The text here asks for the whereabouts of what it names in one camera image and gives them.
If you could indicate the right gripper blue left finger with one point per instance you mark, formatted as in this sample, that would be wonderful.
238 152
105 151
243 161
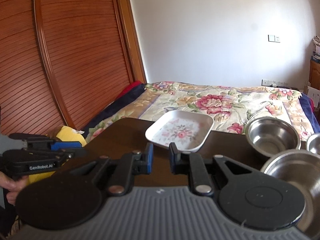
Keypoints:
118 176

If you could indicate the stack of folded cloths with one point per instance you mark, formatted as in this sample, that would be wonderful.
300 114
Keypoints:
316 49

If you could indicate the floral square plate back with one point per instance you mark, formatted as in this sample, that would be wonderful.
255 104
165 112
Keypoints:
187 130

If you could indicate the wooden low cabinet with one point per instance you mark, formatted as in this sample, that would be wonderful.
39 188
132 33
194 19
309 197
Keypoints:
314 76

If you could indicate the wall light switch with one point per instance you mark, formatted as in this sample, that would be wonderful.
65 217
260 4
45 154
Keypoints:
273 38

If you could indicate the yellow plush toy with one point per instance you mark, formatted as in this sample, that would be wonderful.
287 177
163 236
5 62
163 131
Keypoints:
67 138

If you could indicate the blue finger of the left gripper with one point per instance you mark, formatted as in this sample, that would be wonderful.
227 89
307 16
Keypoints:
43 142

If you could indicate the floral bedspread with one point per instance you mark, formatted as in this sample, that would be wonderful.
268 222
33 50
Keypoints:
232 108

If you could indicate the white paper box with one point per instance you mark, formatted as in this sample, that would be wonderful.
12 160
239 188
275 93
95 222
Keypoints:
313 94

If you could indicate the medium steel bowl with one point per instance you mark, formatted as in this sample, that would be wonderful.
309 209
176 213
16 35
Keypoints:
313 143

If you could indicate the wooden louvered wardrobe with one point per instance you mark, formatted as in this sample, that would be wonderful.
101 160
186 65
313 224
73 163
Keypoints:
64 61

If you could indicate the red and navy pillows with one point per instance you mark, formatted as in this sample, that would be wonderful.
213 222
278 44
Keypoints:
127 96

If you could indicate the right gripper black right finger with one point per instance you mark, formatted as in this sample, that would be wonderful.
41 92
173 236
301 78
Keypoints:
196 168

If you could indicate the large steel bowl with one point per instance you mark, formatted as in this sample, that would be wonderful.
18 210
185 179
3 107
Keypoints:
301 169

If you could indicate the small steel bowl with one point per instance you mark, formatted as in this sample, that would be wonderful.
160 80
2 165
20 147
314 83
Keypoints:
270 136

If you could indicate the person left hand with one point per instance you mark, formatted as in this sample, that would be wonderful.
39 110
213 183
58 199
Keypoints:
14 187

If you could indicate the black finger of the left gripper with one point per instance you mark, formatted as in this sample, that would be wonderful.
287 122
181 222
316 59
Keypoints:
18 156

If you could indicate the wall outlet strip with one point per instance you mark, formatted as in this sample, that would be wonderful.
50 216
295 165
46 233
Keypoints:
272 83

